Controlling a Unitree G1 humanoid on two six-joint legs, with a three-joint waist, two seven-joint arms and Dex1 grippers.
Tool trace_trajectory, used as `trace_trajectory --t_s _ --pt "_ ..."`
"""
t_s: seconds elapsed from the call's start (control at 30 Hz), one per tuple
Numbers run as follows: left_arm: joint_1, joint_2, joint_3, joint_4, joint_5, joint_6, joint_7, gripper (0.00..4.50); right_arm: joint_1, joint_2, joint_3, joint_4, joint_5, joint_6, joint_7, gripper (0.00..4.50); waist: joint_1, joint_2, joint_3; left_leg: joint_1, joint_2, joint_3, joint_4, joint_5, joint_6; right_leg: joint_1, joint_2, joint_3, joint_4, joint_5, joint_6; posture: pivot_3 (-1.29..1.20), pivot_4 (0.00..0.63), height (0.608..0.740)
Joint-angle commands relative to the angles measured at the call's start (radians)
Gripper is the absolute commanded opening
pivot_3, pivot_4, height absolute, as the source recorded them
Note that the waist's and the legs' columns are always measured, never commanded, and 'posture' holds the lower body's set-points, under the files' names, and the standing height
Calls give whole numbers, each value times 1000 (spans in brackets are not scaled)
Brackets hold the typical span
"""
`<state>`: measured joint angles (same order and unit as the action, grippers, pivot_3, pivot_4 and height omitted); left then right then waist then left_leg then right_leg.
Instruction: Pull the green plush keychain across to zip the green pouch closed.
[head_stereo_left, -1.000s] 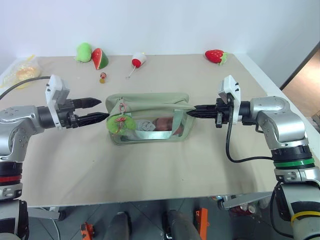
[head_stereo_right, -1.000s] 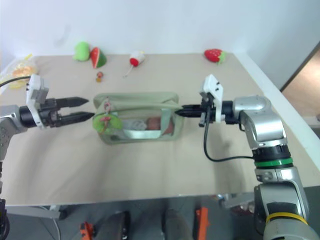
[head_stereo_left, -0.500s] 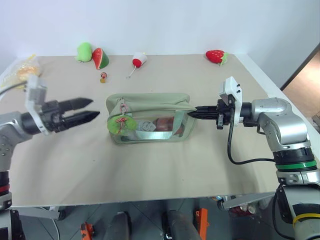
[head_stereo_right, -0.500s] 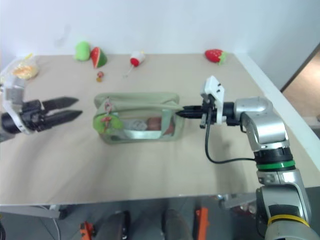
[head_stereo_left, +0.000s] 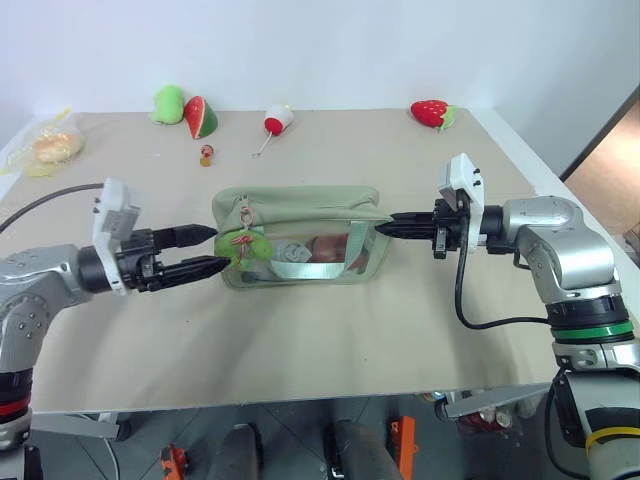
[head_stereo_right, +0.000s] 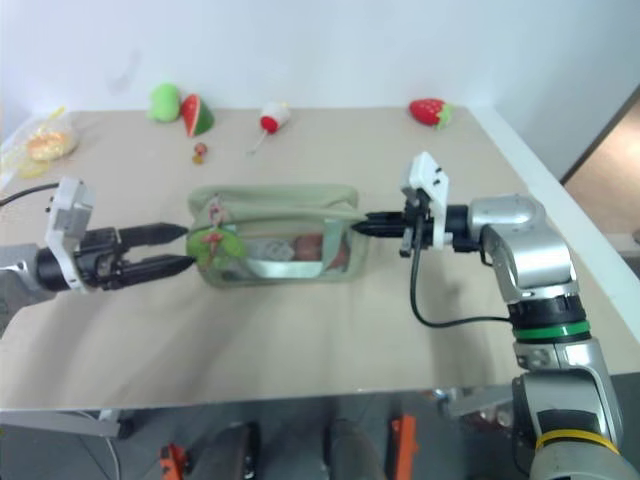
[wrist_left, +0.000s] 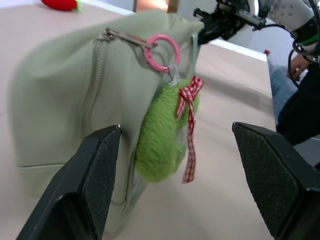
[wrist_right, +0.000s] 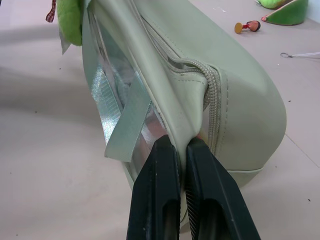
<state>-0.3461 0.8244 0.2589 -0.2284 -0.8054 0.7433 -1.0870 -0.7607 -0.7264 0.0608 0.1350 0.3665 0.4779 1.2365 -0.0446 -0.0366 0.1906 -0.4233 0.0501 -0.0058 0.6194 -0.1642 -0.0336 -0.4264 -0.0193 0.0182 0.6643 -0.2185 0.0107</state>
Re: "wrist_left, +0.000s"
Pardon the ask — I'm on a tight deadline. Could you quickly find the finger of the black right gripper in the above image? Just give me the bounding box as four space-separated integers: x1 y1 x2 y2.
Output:
197 23 227 46
193 7 219 21

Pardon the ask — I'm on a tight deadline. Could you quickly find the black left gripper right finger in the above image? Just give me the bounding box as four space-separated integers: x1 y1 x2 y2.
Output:
231 121 320 240

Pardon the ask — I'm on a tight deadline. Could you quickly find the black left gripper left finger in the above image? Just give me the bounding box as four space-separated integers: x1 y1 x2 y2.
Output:
16 124 123 240

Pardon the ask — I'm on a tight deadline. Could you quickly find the green fabric zipper pouch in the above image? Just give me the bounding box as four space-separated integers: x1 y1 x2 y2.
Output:
9 9 205 237

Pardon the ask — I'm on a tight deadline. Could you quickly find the green plush keychain pink ring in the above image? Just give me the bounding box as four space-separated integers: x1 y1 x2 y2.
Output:
134 34 205 185

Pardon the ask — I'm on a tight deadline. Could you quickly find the red plush strawberry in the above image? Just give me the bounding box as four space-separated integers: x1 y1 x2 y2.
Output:
40 0 83 14

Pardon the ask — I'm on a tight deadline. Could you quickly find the person's bare hand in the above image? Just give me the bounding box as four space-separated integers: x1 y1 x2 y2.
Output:
290 53 312 81

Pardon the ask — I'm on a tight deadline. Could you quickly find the clear plastic bottle red cap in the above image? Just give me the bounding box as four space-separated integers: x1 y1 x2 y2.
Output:
263 49 300 126

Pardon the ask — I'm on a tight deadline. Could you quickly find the person in dark clothing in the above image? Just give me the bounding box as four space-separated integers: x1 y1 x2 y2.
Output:
275 66 320 147

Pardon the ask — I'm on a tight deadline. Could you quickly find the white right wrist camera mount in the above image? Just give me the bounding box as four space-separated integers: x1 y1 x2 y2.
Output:
258 0 315 35

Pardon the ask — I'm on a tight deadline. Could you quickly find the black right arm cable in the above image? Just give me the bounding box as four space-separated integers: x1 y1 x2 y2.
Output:
286 0 320 89

